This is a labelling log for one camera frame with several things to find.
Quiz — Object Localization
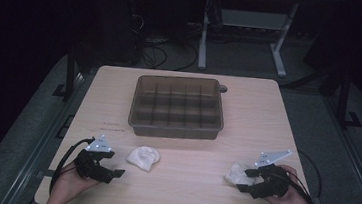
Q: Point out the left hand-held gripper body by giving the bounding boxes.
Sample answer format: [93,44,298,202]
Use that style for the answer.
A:
[71,132,117,184]

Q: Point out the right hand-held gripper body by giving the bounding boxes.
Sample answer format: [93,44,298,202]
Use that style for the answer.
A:
[248,146,294,203]

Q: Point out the white sock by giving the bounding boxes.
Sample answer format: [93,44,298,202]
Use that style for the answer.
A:
[124,144,162,173]
[223,161,264,188]

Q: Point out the brown divided storage box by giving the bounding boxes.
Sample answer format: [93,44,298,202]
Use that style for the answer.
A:
[126,70,229,144]

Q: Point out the person's left hand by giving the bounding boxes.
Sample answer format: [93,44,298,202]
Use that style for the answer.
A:
[52,159,104,204]

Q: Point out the person's right hand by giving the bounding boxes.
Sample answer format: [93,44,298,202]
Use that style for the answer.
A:
[264,164,318,204]

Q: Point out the black tape strip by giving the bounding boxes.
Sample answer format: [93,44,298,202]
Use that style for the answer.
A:
[35,167,58,179]

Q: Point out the grey panel under desk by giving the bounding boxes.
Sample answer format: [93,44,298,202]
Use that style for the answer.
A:
[220,8,289,32]

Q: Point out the left hand-held gripper cable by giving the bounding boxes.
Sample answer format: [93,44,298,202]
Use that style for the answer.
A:
[48,133,96,202]

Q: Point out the hand-held gripper cable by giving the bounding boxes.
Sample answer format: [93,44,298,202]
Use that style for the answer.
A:
[48,133,96,202]
[279,170,323,204]

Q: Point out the right hand-held gripper cable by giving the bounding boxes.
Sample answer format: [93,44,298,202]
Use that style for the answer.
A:
[279,170,323,204]

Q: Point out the thin black floor cable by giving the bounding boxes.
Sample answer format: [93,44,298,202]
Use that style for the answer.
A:
[293,149,327,200]

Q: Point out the aluminium floor rail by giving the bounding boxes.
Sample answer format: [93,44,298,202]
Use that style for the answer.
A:
[0,65,87,204]
[314,95,362,204]

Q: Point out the black metal post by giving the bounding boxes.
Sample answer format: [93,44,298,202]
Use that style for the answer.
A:
[52,44,80,101]
[334,71,362,129]

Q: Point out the black floor cables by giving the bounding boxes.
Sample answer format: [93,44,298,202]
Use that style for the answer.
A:
[125,13,203,73]

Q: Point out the white metal desk frame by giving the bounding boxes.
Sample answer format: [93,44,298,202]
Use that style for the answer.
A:
[185,0,349,84]

